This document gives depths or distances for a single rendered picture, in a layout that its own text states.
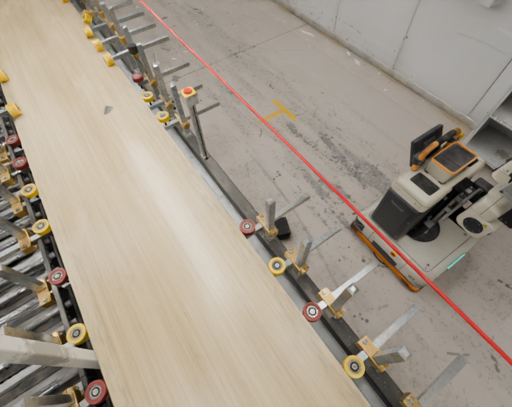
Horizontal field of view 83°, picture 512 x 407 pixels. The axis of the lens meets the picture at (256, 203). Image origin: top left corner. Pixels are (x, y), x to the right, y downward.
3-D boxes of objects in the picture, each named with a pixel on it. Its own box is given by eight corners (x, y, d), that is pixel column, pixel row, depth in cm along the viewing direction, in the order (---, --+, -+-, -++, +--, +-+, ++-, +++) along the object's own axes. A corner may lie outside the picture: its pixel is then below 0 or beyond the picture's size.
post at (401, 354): (363, 354, 137) (405, 345, 96) (368, 362, 135) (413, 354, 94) (358, 359, 136) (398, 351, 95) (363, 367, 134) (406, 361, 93)
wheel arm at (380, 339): (411, 304, 133) (415, 303, 129) (417, 311, 131) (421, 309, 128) (342, 367, 121) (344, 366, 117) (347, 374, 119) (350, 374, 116)
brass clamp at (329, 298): (325, 288, 138) (327, 286, 134) (345, 312, 132) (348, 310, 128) (315, 296, 136) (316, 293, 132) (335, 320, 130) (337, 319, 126)
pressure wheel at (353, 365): (354, 382, 119) (363, 382, 109) (335, 373, 120) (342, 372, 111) (359, 362, 122) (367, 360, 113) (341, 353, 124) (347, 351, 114)
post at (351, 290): (328, 308, 146) (353, 281, 105) (333, 315, 144) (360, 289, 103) (323, 313, 145) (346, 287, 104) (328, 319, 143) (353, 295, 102)
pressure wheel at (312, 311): (312, 329, 129) (316, 325, 120) (296, 318, 132) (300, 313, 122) (321, 313, 133) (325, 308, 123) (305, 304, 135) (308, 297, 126)
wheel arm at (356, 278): (371, 262, 144) (373, 259, 140) (375, 267, 142) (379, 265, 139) (303, 315, 132) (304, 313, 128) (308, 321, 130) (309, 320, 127)
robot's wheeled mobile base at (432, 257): (346, 228, 239) (354, 212, 218) (400, 190, 257) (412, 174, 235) (412, 295, 210) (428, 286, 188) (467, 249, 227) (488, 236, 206)
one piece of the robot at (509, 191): (497, 190, 127) (519, 178, 117) (504, 186, 129) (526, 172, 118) (516, 208, 124) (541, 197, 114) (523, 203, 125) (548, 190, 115)
